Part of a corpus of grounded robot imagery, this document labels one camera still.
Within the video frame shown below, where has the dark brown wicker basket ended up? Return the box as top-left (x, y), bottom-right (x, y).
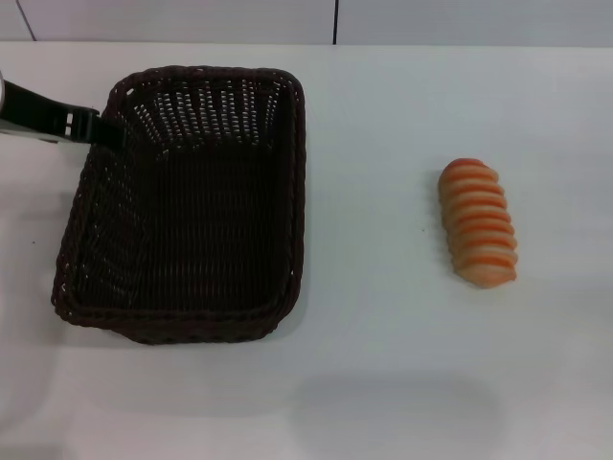
top-left (51, 65), bottom-right (307, 346)

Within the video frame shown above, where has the orange striped bread roll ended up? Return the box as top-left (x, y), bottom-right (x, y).
top-left (438, 157), bottom-right (520, 289)

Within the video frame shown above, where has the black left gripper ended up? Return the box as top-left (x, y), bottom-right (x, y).
top-left (0, 79), bottom-right (127, 150)

